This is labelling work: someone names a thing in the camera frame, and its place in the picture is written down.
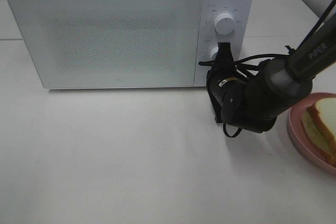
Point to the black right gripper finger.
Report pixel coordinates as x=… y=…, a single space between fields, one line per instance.
x=224 y=53

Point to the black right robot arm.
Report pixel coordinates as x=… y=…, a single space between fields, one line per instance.
x=249 y=94

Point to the pink round plate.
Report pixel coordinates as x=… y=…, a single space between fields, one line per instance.
x=297 y=134

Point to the lower white timer knob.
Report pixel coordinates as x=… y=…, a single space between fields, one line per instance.
x=213 y=53

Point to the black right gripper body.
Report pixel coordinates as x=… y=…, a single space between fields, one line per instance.
x=221 y=78

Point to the upper white round knob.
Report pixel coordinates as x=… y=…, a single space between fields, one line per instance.
x=224 y=22

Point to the white microwave door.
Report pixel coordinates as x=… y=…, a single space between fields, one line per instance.
x=110 y=43

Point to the sandwich with lettuce and cheese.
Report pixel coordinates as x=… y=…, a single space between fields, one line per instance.
x=318 y=121

